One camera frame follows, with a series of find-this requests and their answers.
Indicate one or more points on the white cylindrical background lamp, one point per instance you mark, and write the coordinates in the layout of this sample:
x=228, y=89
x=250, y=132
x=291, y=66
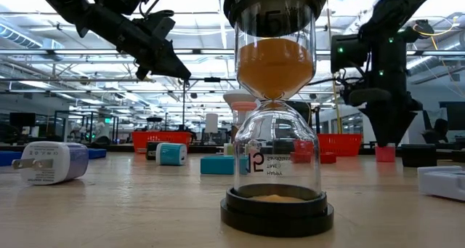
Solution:
x=211, y=123

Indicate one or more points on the black wall charger cube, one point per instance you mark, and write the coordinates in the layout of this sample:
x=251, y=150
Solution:
x=417, y=155

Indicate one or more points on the purple white wall charger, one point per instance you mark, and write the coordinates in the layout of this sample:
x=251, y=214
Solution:
x=54, y=164

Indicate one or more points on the black aluminium table frame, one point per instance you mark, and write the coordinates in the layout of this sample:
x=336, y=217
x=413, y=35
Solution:
x=120, y=148

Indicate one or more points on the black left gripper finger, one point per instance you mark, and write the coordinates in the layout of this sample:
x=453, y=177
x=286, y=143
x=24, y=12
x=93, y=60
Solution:
x=167, y=55
x=165, y=70

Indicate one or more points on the large orange sand hourglass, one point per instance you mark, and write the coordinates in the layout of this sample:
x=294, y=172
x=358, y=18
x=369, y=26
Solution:
x=276, y=219

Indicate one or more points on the white small digital clock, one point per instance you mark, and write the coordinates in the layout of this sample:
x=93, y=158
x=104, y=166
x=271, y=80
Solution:
x=443, y=184

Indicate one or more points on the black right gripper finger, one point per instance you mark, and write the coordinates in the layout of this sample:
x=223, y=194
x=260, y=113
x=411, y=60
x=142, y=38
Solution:
x=378, y=126
x=396, y=124

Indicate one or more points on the black capped white sand hourglass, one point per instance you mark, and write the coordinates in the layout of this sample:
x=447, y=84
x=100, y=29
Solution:
x=154, y=119

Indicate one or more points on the black silver wall charger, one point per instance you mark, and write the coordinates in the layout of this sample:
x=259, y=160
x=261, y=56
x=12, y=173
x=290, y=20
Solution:
x=150, y=151

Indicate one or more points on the blue rectangular eraser block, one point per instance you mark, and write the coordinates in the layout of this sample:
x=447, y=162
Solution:
x=9, y=159
x=97, y=153

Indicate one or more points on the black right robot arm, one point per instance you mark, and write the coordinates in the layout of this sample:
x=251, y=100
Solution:
x=388, y=55

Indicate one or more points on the teal white wall charger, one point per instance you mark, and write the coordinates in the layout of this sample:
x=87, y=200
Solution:
x=170, y=155

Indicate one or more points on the small red plastic basket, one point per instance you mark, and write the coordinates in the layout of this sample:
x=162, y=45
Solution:
x=160, y=139
x=341, y=142

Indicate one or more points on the teal rectangular eraser block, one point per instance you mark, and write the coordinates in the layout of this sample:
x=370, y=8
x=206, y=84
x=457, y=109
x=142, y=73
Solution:
x=218, y=165

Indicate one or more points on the black monitor screen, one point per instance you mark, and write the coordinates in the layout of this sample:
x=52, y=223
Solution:
x=456, y=115
x=22, y=119

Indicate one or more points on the black camera stand pole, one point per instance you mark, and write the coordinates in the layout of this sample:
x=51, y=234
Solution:
x=183, y=106

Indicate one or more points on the person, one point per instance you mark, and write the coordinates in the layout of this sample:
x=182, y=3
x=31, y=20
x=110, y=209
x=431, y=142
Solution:
x=437, y=129

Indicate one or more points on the pink white wall charger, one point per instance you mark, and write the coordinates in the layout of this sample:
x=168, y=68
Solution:
x=385, y=155

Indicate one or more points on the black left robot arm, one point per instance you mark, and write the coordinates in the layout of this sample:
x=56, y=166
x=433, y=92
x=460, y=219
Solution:
x=105, y=20

